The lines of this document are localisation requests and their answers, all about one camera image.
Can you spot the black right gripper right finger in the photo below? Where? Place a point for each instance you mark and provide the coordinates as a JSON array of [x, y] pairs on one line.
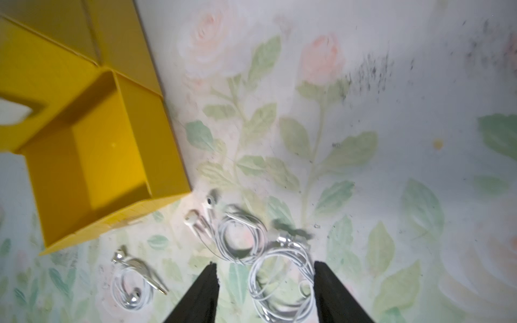
[[334, 302]]

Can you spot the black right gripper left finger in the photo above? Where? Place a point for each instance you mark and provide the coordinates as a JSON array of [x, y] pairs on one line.
[[199, 303]]

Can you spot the yellow drawer cabinet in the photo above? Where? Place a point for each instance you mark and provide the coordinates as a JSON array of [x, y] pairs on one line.
[[98, 145]]

